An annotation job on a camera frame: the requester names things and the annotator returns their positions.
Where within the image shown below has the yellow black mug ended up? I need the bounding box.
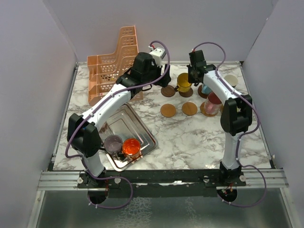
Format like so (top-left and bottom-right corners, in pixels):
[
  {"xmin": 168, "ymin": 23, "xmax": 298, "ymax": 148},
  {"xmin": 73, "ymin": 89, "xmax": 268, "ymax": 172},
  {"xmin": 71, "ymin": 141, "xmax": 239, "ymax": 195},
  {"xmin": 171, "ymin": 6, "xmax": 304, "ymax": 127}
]
[{"xmin": 174, "ymin": 73, "xmax": 192, "ymax": 93}]

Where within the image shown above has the white blue mug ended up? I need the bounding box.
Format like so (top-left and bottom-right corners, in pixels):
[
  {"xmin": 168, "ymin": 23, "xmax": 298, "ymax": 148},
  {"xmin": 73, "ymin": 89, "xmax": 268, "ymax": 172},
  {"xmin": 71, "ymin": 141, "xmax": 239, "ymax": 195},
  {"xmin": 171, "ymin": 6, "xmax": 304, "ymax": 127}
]
[{"xmin": 201, "ymin": 84, "xmax": 212, "ymax": 95}]

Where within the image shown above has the dark brown wooden coaster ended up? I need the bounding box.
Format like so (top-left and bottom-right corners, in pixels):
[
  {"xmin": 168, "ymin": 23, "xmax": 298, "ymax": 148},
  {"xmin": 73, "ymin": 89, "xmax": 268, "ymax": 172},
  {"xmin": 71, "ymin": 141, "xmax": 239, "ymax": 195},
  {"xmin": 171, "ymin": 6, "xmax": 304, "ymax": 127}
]
[{"xmin": 179, "ymin": 89, "xmax": 193, "ymax": 97}]

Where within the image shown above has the brown ringed wooden saucer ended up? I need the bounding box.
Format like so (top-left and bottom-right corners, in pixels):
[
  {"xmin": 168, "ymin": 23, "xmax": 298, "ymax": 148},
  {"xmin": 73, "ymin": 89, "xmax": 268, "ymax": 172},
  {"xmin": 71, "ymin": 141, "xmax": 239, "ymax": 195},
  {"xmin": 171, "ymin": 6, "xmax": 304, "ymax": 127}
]
[{"xmin": 198, "ymin": 85, "xmax": 208, "ymax": 99}]

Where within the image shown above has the dark walnut coaster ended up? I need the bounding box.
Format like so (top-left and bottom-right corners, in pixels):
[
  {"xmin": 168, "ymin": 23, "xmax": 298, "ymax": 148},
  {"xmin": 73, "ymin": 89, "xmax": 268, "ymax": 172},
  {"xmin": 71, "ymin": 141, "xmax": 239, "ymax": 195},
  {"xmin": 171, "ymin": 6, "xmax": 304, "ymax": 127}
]
[{"xmin": 161, "ymin": 85, "xmax": 176, "ymax": 97}]

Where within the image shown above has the white cup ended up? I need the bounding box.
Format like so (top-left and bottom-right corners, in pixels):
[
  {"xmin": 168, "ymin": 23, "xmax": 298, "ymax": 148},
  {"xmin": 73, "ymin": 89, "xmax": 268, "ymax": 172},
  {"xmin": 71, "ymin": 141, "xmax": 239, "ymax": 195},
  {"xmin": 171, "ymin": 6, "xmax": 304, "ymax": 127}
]
[{"xmin": 224, "ymin": 75, "xmax": 238, "ymax": 88}]

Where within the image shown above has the woven rattan coaster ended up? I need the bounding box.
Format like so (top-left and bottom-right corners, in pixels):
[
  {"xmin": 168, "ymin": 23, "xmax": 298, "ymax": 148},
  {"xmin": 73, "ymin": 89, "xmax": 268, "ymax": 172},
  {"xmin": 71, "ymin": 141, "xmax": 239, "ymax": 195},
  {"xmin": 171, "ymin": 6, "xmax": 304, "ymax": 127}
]
[
  {"xmin": 200, "ymin": 102, "xmax": 218, "ymax": 117},
  {"xmin": 220, "ymin": 105, "xmax": 224, "ymax": 114}
]

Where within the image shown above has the pink maroon mug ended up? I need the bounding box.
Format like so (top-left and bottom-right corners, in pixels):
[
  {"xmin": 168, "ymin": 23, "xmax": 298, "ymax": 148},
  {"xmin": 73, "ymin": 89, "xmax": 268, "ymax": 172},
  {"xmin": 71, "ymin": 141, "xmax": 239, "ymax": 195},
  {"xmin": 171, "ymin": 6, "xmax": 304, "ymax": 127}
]
[{"xmin": 203, "ymin": 92, "xmax": 222, "ymax": 116}]

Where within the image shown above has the light brown wooden coaster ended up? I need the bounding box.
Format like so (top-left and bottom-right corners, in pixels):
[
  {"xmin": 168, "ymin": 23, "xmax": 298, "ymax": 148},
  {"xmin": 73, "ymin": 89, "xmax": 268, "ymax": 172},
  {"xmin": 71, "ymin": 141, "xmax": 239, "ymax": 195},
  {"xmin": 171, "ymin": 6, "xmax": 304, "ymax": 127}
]
[{"xmin": 182, "ymin": 102, "xmax": 198, "ymax": 116}]

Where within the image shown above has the light beech wooden coaster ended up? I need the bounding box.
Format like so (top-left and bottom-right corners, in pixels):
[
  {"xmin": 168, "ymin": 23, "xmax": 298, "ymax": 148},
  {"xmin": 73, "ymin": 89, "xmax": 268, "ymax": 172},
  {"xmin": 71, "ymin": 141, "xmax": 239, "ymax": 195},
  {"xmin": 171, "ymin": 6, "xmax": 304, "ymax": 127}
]
[{"xmin": 160, "ymin": 104, "xmax": 176, "ymax": 118}]

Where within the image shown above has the orange metallic cup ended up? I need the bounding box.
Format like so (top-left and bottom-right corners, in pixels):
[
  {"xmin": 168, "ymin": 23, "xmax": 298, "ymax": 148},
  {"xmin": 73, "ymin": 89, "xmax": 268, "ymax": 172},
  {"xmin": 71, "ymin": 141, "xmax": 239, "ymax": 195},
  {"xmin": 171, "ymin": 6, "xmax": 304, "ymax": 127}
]
[{"xmin": 122, "ymin": 138, "xmax": 141, "ymax": 160}]

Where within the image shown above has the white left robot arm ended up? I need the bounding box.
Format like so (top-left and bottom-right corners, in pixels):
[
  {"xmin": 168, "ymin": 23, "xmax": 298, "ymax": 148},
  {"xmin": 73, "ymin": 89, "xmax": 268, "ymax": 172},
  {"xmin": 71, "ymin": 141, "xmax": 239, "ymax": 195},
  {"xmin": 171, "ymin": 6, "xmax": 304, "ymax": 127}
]
[{"xmin": 66, "ymin": 48, "xmax": 171, "ymax": 188}]

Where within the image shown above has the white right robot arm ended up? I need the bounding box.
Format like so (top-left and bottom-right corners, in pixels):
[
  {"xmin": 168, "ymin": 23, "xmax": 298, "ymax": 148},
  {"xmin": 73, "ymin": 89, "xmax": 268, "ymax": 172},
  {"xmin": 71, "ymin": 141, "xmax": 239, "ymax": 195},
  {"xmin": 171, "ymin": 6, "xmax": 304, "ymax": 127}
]
[{"xmin": 187, "ymin": 50, "xmax": 252, "ymax": 186}]

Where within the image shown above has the purple glass cup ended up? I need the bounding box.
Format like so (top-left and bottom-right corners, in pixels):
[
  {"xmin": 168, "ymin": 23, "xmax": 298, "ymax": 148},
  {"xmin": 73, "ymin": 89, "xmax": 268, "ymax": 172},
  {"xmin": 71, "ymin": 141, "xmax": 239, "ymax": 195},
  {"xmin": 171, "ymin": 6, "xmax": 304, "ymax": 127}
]
[{"xmin": 104, "ymin": 134, "xmax": 123, "ymax": 155}]

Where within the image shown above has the peach plastic file organizer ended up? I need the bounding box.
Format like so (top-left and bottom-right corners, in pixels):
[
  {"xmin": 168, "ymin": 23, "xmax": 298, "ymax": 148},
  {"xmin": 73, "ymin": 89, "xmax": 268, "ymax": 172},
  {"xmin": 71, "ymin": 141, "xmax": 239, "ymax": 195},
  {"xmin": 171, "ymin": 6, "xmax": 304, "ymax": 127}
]
[{"xmin": 87, "ymin": 25, "xmax": 139, "ymax": 106}]

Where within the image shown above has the silver metal tray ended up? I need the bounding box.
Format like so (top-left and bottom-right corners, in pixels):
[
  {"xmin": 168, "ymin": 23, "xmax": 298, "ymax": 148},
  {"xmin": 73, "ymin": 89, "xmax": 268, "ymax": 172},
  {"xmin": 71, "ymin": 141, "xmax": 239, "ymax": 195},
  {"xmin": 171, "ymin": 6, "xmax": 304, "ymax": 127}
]
[{"xmin": 99, "ymin": 104, "xmax": 158, "ymax": 171}]

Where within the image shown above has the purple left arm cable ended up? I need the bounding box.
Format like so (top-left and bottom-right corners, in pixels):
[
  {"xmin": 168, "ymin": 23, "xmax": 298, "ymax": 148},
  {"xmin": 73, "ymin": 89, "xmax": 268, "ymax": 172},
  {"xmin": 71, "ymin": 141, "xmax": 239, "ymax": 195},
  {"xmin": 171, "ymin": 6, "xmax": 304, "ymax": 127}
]
[{"xmin": 65, "ymin": 40, "xmax": 171, "ymax": 209}]

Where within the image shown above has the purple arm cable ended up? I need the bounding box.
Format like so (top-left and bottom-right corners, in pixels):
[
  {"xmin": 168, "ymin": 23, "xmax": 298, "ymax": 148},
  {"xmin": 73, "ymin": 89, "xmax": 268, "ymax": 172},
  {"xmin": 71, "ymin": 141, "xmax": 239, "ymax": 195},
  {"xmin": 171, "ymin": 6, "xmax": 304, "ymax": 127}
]
[
  {"xmin": 190, "ymin": 42, "xmax": 268, "ymax": 209},
  {"xmin": 65, "ymin": 40, "xmax": 171, "ymax": 209}
]

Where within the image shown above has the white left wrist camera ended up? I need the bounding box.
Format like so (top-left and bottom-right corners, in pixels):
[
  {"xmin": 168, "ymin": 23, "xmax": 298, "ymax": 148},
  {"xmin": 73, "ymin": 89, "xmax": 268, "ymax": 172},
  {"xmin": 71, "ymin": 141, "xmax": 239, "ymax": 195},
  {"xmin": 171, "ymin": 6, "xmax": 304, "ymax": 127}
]
[{"xmin": 149, "ymin": 46, "xmax": 167, "ymax": 67}]

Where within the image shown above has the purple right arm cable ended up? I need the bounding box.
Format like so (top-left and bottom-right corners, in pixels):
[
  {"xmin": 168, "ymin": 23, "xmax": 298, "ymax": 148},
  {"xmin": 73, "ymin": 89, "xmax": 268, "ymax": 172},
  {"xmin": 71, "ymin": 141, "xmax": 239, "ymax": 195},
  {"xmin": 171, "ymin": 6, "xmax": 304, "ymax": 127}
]
[{"xmin": 190, "ymin": 42, "xmax": 268, "ymax": 209}]

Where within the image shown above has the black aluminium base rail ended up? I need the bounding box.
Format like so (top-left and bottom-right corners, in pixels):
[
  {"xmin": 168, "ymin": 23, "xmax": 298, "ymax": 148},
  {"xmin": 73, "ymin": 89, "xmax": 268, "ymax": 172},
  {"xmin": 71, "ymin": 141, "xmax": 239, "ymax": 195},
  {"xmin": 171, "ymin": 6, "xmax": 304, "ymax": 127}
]
[{"xmin": 38, "ymin": 169, "xmax": 289, "ymax": 198}]

